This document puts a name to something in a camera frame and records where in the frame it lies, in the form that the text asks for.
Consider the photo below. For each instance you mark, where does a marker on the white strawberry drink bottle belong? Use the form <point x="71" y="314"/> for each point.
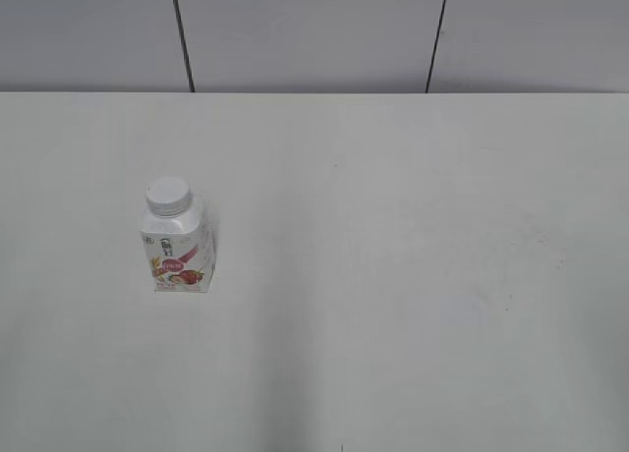
<point x="180" y="249"/>

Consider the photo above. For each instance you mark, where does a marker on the white plastic bottle cap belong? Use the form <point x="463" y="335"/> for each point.
<point x="168" y="196"/>

